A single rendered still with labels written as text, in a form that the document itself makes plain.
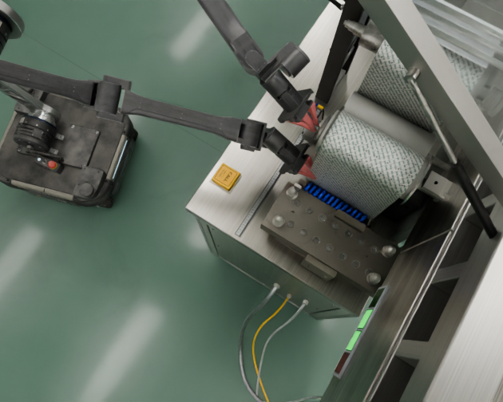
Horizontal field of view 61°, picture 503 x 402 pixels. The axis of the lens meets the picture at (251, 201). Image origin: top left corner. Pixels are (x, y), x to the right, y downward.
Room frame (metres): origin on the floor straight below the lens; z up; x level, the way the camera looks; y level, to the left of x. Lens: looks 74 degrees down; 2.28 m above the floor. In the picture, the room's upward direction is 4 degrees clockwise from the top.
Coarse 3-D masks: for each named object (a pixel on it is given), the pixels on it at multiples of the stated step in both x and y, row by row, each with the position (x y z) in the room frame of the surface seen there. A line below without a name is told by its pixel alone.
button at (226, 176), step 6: (222, 168) 0.50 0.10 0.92; (228, 168) 0.50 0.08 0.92; (216, 174) 0.48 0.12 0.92; (222, 174) 0.48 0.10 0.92; (228, 174) 0.48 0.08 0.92; (234, 174) 0.48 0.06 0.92; (216, 180) 0.46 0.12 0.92; (222, 180) 0.46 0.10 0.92; (228, 180) 0.46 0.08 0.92; (234, 180) 0.46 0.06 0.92; (222, 186) 0.44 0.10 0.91; (228, 186) 0.44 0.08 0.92
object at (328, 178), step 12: (312, 168) 0.44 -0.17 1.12; (324, 168) 0.43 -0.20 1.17; (312, 180) 0.44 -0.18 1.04; (324, 180) 0.42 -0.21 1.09; (336, 180) 0.41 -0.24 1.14; (348, 180) 0.40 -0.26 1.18; (336, 192) 0.40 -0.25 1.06; (348, 192) 0.39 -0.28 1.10; (360, 192) 0.37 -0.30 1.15; (372, 192) 0.36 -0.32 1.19; (360, 204) 0.36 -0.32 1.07; (372, 204) 0.35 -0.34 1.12; (384, 204) 0.34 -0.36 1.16; (372, 216) 0.34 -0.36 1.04
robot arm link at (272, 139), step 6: (270, 132) 0.52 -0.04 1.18; (276, 132) 0.52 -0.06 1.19; (264, 138) 0.51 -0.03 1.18; (270, 138) 0.50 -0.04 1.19; (276, 138) 0.50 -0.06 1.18; (282, 138) 0.51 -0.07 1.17; (264, 144) 0.49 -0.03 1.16; (270, 144) 0.49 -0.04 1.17; (276, 144) 0.49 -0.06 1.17; (282, 144) 0.49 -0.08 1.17; (270, 150) 0.48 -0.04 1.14; (276, 150) 0.48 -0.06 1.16
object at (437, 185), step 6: (432, 174) 0.39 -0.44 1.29; (426, 180) 0.37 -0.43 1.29; (432, 180) 0.37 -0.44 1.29; (438, 180) 0.37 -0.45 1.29; (444, 180) 0.37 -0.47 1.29; (426, 186) 0.35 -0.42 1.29; (432, 186) 0.36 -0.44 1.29; (438, 186) 0.36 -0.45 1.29; (444, 186) 0.36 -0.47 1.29; (450, 186) 0.36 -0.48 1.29; (432, 192) 0.34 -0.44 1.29; (438, 192) 0.34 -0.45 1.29; (444, 192) 0.34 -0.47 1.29; (438, 198) 0.33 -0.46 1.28; (444, 198) 0.33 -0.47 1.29
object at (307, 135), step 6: (318, 120) 0.56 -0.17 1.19; (324, 120) 0.56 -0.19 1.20; (306, 132) 0.55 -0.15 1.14; (312, 132) 0.55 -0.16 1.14; (306, 138) 0.54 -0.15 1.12; (312, 138) 0.53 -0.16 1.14; (312, 144) 0.53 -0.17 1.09; (312, 150) 0.53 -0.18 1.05; (312, 156) 0.53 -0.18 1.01; (312, 162) 0.52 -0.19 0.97
